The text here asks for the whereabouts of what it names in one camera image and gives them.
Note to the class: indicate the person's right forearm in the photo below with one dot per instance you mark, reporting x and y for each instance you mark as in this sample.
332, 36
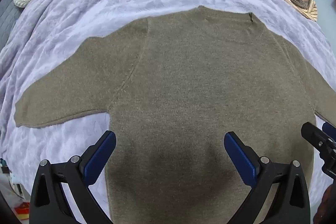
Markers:
326, 203

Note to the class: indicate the grey quilted sofa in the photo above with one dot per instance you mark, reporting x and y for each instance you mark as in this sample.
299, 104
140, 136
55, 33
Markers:
8, 14

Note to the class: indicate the olive brown knit sweater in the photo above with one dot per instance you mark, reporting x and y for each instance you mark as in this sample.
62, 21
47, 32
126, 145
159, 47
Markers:
183, 82

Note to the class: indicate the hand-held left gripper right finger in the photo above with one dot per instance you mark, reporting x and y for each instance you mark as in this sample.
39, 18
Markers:
240, 158

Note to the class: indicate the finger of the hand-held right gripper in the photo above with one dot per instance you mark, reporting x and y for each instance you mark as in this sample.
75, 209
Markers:
330, 130
315, 136

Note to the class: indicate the red paper item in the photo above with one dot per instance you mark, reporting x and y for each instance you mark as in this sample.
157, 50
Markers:
23, 211

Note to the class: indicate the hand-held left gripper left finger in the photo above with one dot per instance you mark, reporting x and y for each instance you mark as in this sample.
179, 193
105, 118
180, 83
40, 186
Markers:
101, 155

